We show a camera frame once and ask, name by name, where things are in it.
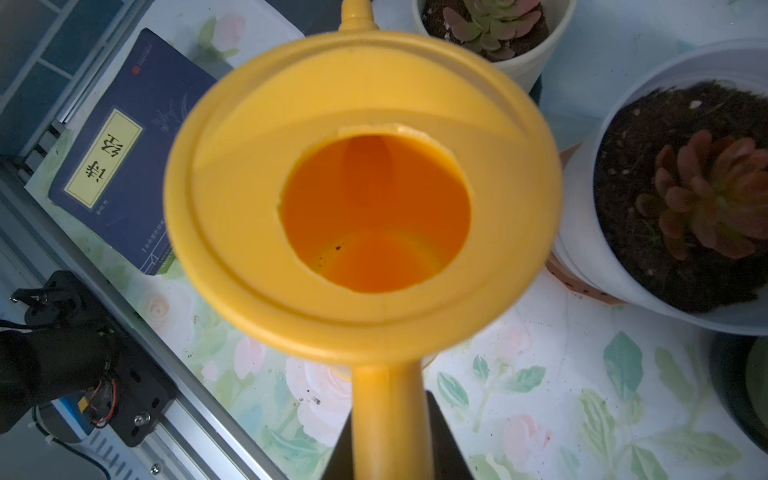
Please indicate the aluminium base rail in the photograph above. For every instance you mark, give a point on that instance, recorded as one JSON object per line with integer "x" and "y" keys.
{"x": 203, "y": 435}

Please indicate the cream ribbed plant pot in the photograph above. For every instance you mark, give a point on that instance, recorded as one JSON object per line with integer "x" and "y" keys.
{"x": 524, "y": 69}

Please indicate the yellow watering can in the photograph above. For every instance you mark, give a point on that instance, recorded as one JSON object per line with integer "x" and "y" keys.
{"x": 365, "y": 198}

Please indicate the navy blue book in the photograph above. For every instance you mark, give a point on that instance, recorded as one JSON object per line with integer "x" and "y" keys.
{"x": 112, "y": 178}

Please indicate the pink saucer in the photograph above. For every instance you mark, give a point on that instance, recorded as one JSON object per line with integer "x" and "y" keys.
{"x": 570, "y": 282}

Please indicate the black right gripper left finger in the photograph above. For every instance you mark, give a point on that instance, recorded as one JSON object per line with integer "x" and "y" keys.
{"x": 340, "y": 465}

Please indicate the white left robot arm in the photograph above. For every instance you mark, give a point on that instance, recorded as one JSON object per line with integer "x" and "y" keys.
{"x": 69, "y": 346}

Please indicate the white plant pot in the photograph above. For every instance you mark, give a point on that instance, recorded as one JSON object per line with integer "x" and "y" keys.
{"x": 721, "y": 88}

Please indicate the dark green saucer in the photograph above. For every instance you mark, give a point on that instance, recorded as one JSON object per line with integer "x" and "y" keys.
{"x": 738, "y": 370}

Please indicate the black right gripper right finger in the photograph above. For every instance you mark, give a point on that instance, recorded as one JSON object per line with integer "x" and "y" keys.
{"x": 449, "y": 463}

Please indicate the pink-green succulent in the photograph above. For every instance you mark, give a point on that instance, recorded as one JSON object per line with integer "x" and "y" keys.
{"x": 497, "y": 30}

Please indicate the red succulent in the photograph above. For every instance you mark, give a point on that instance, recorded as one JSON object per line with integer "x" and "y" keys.
{"x": 712, "y": 190}

